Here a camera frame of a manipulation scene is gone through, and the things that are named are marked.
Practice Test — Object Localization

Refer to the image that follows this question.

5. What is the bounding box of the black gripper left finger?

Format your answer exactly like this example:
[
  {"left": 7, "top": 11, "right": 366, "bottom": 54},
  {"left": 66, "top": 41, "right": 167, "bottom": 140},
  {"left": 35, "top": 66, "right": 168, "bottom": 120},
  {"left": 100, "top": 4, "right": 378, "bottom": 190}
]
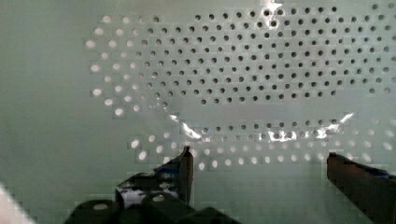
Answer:
[{"left": 115, "top": 146, "right": 193, "bottom": 209}]

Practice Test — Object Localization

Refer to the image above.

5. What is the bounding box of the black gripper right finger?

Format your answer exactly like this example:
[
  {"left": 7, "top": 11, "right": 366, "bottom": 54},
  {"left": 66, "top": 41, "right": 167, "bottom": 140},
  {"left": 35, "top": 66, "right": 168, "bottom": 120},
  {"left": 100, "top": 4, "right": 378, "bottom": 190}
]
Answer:
[{"left": 326, "top": 152, "right": 396, "bottom": 224}]

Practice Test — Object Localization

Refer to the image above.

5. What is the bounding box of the green oval strainer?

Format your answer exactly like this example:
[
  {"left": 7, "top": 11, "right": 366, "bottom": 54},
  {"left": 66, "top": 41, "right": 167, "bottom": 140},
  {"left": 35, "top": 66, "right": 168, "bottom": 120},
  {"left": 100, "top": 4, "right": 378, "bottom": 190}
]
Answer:
[{"left": 1, "top": 0, "right": 395, "bottom": 224}]

